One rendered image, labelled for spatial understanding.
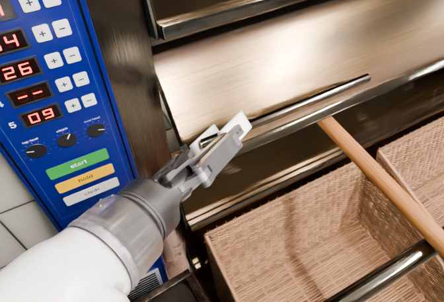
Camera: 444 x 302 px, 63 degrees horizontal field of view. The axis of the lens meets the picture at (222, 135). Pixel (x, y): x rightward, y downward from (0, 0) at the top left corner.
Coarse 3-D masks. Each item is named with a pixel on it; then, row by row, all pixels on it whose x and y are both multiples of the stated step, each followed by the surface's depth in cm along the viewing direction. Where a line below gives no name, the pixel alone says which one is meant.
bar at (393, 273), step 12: (408, 252) 57; (420, 252) 57; (432, 252) 57; (384, 264) 56; (396, 264) 55; (408, 264) 56; (420, 264) 56; (372, 276) 54; (384, 276) 54; (396, 276) 55; (348, 288) 53; (360, 288) 53; (372, 288) 53; (384, 288) 54; (324, 300) 53; (336, 300) 52; (348, 300) 52; (360, 300) 52
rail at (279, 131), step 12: (408, 72) 72; (420, 72) 72; (432, 72) 74; (384, 84) 69; (396, 84) 70; (348, 96) 68; (360, 96) 67; (372, 96) 68; (324, 108) 65; (336, 108) 66; (348, 108) 67; (300, 120) 63; (312, 120) 64; (264, 132) 61; (276, 132) 62; (288, 132) 62; (252, 144) 60; (264, 144) 61
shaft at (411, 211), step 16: (336, 128) 69; (352, 144) 67; (352, 160) 67; (368, 160) 64; (368, 176) 64; (384, 176) 62; (384, 192) 62; (400, 192) 60; (400, 208) 59; (416, 208) 58; (416, 224) 58; (432, 224) 56; (432, 240) 56
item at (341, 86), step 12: (336, 84) 67; (348, 84) 62; (360, 84) 63; (312, 96) 60; (324, 96) 60; (288, 108) 58; (300, 108) 59; (252, 120) 56; (264, 120) 57; (204, 144) 53
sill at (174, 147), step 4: (172, 128) 73; (168, 132) 72; (172, 132) 72; (168, 136) 72; (172, 136) 72; (168, 140) 71; (172, 140) 71; (176, 140) 71; (168, 144) 70; (172, 144) 70; (176, 144) 70; (168, 148) 70; (172, 148) 70; (176, 148) 70; (172, 152) 69; (176, 152) 70; (180, 152) 70; (172, 156) 70
